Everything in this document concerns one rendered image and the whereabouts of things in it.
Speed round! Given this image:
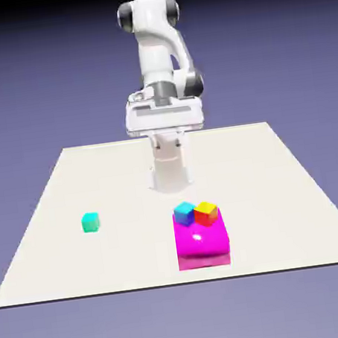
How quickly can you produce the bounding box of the small blue cube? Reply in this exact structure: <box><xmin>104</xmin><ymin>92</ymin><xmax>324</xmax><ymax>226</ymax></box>
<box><xmin>171</xmin><ymin>200</ymin><xmax>199</xmax><ymax>229</ymax></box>

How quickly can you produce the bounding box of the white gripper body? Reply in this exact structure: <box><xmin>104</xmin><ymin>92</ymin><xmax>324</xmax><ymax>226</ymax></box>
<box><xmin>122</xmin><ymin>92</ymin><xmax>206</xmax><ymax>140</ymax></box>

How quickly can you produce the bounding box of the small teal cube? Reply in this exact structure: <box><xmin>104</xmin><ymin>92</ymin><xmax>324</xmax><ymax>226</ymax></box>
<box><xmin>80</xmin><ymin>211</ymin><xmax>102</xmax><ymax>235</ymax></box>

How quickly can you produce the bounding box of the small red cube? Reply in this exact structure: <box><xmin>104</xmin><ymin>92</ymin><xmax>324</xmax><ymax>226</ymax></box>
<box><xmin>191</xmin><ymin>199</ymin><xmax>221</xmax><ymax>230</ymax></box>

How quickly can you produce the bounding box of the large magenta box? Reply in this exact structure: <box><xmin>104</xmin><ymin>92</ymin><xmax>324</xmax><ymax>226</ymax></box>
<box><xmin>171</xmin><ymin>205</ymin><xmax>234</xmax><ymax>272</ymax></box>

